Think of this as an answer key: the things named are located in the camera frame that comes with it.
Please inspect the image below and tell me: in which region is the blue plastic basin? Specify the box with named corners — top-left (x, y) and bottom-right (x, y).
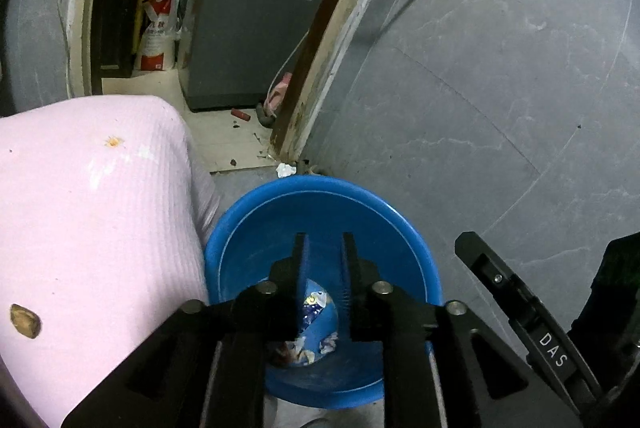
top-left (204, 175), bottom-right (443, 411)

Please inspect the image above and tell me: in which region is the cream door frame post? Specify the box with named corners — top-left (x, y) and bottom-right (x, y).
top-left (59, 0), bottom-right (122, 101)

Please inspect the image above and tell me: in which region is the white and red sack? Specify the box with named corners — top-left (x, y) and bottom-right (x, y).
top-left (132, 0), bottom-right (182, 72)

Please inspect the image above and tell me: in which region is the grey appliance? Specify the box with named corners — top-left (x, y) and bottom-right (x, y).
top-left (182, 0), bottom-right (346, 111)

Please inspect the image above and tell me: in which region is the thin white cable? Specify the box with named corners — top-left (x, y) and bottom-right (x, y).
top-left (267, 30), bottom-right (311, 109)

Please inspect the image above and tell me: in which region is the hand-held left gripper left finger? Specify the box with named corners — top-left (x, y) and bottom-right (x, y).
top-left (60, 232), bottom-right (312, 428)

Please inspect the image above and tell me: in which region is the pink floral cushion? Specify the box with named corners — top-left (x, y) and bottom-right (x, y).
top-left (0, 94), bottom-right (222, 428)

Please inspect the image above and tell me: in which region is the blue snack packet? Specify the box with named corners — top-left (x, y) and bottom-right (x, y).
top-left (272, 289), bottom-right (342, 366)

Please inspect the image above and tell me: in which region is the brown wooden door frame post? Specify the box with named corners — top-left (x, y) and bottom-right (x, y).
top-left (269, 0), bottom-right (407, 161)

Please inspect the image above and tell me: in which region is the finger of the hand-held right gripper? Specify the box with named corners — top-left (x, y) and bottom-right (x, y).
top-left (454, 231), bottom-right (603, 415)

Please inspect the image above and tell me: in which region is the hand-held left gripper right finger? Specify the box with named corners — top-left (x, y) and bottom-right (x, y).
top-left (341, 232), bottom-right (583, 428)

